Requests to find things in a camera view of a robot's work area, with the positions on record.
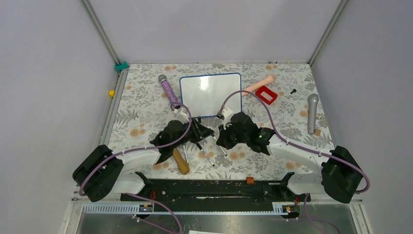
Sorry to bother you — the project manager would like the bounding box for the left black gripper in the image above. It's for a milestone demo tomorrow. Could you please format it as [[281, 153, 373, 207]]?
[[171, 117, 214, 149]]

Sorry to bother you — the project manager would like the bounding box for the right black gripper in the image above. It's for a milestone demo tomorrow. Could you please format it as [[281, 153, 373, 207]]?
[[217, 120, 249, 150]]

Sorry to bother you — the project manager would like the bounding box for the blue-framed whiteboard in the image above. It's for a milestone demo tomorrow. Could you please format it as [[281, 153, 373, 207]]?
[[179, 73, 242, 117]]

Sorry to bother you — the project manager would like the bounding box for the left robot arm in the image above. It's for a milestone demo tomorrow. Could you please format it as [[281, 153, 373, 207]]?
[[72, 118, 214, 202]]

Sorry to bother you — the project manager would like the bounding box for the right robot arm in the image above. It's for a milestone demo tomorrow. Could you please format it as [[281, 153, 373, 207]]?
[[217, 108, 363, 204]]

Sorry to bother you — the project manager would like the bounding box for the green-capped marker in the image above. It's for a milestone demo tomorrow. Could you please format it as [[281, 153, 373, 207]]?
[[182, 145, 189, 164]]

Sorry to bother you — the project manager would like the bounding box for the purple patterned microphone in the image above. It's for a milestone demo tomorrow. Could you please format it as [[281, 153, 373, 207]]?
[[158, 75, 181, 110]]

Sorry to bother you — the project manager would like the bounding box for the black-capped marker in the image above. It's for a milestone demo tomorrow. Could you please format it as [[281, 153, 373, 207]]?
[[195, 143, 215, 167]]

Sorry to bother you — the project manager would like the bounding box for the red rectangular tray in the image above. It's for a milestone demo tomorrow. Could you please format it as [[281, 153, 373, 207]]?
[[255, 86, 278, 105]]

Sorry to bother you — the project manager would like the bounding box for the brown cork cylinder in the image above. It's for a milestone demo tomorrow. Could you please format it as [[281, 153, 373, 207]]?
[[245, 176, 255, 185]]

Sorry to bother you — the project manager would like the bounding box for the floral patterned table mat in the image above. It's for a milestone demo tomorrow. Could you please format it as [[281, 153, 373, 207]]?
[[108, 63, 334, 180]]

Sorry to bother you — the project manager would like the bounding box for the pink plastic cylinder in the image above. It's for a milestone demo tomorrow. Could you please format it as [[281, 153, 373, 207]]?
[[242, 74, 277, 96]]

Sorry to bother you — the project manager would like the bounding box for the small wooden cube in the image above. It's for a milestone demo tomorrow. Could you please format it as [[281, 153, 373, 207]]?
[[314, 129, 321, 137]]

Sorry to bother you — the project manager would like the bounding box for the silver grey microphone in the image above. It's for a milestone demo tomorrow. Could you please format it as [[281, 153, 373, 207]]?
[[307, 94, 319, 135]]

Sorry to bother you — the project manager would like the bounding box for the teal corner clip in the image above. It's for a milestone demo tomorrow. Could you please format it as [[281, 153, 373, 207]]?
[[114, 61, 129, 72]]

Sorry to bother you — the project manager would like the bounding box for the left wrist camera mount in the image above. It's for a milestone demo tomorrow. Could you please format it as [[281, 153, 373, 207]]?
[[174, 107, 189, 124]]

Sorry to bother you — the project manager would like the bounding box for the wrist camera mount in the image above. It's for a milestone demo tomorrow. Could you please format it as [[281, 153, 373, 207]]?
[[218, 108, 234, 130], [174, 107, 189, 124]]

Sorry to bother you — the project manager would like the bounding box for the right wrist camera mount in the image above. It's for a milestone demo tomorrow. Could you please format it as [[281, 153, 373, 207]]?
[[218, 108, 234, 130]]

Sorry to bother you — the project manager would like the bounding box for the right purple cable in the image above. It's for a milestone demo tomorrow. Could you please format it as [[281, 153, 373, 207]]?
[[219, 90, 371, 234]]

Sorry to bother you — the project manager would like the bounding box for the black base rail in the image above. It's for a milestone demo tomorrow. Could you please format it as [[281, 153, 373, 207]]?
[[138, 179, 305, 212]]

